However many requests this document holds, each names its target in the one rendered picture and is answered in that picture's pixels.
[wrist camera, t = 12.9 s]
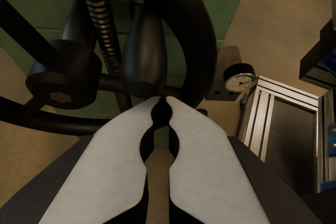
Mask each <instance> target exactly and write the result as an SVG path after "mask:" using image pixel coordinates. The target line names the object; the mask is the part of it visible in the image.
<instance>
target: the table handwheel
mask: <svg viewBox="0 0 336 224"><path fill-rule="evenodd" d="M85 1H86V0H74V1H73V4H72V6H71V9H70V12H69V14H68V17H67V19H66V22H65V25H64V27H63V30H62V32H61V35H60V38H59V39H53V40H49V41H47V40H46V39H45V38H44V37H43V36H42V35H41V34H40V33H39V32H38V31H37V30H36V29H35V28H34V27H33V26H32V25H31V24H30V23H29V22H28V21H27V20H26V19H25V18H24V17H23V16H22V15H21V14H20V13H19V12H18V11H17V10H16V9H15V8H14V7H13V6H12V5H11V4H10V3H9V2H8V1H7V0H0V27H1V28H2V29H3V30H4V31H5V32H6V33H7V34H8V35H9V36H11V37H12V38H13V39H14V40H15V41H16V42H17V43H18V44H19V45H20V46H21V47H22V48H23V49H24V50H25V51H26V52H28V53H29V54H30V55H31V56H32V57H33V58H34V62H33V64H32V67H31V69H30V71H29V73H28V76H27V78H26V80H25V85H26V87H27V89H28V90H29V91H30V93H31V94H32V95H33V97H32V98H31V99H30V100H29V101H28V102H26V103H25V104H24V105H23V104H20V103H17V102H15V101H12V100H9V99H7V98H4V97H2V96H0V121H2V122H6V123H9V124H13V125H17V126H20V127H24V128H29V129H33V130H38V131H43V132H48V133H54V134H61V135H69V136H79V137H83V136H85V135H93V134H94V133H96V132H97V131H98V130H99V129H100V128H101V127H103V126H104V125H105V124H106V123H108V122H109V121H111V120H112V119H113V118H107V119H98V118H82V117H73V116H67V115H61V114H56V113H51V112H47V111H43V110H40V109H41V108H42V107H43V106H44V105H48V106H51V107H54V108H58V109H64V110H78V109H82V108H84V107H86V106H88V105H90V104H92V103H93V102H94V101H95V100H96V96H97V91H98V90H99V91H107V92H114V93H121V94H129V95H130V93H129V92H128V91H127V89H126V88H125V87H124V85H123V84H122V83H121V80H120V77H118V76H114V75H109V74H104V73H101V72H102V62H101V60H100V58H99V57H98V55H97V54H96V53H95V52H94V50H95V46H96V42H97V38H98V37H97V33H96V30H95V28H94V26H93V22H92V20H91V16H90V15H89V10H88V9H87V7H88V5H87V4H86V2H85ZM143 1H144V2H146V3H147V4H148V5H152V6H154V7H155V8H157V9H158V10H159V12H160V16H161V18H162V19H163V20H164V21H165V23H166V24H167V25H168V26H169V28H170V29H171V30H172V32H173V33H174V35H175V36H176V38H177V40H178V42H179V43H180V45H181V48H182V50H183V53H184V57H185V62H186V75H185V80H184V83H183V85H182V87H181V88H178V87H172V86H166V85H165V86H164V87H163V88H162V89H161V90H160V91H159V92H158V93H157V94H156V95H155V96H154V97H162V98H166V97H168V96H171V97H174V98H176V99H178V100H180V101H181V102H183V103H185V104H186V105H188V106H190V107H191V108H193V109H195V108H196V107H197V106H198V105H199V104H200V103H201V102H202V100H203V99H204V98H205V96H206V95H207V93H208V92H209V90H210V88H211V86H212V83H213V80H214V77H215V74H216V69H217V61H218V51H217V42H216V36H215V31H214V28H213V24H212V21H211V18H210V16H209V14H208V11H207V9H206V7H205V5H204V3H203V1H202V0H143Z"/></svg>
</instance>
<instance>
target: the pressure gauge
mask: <svg viewBox="0 0 336 224"><path fill-rule="evenodd" d="M223 79H224V86H225V88H226V89H227V90H228V91H231V92H243V91H246V90H248V89H250V88H252V87H253V86H254V85H255V84H256V83H257V80H258V79H257V77H256V74H255V71H254V68H253V66H252V65H250V64H248V63H237V64H234V65H231V66H230V67H228V68H227V69H226V70H225V71H224V73H223ZM240 82H242V83H243V84H240Z"/></svg>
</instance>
